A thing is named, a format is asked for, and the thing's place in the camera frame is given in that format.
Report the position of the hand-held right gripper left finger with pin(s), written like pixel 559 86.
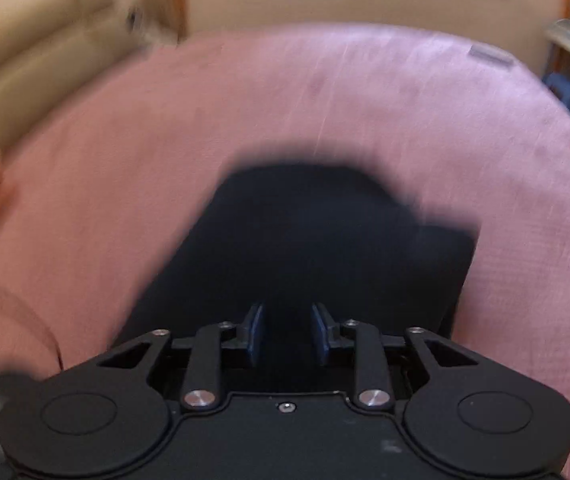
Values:
pixel 256 335

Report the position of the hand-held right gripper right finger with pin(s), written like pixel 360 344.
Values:
pixel 321 335

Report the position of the navy striped hooded jacket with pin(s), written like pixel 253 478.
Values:
pixel 315 235

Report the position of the pink quilted bed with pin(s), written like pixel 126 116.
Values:
pixel 315 90

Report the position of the blue plastic stool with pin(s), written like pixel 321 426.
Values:
pixel 567 92

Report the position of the grey upholstered headboard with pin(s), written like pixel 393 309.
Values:
pixel 40 50

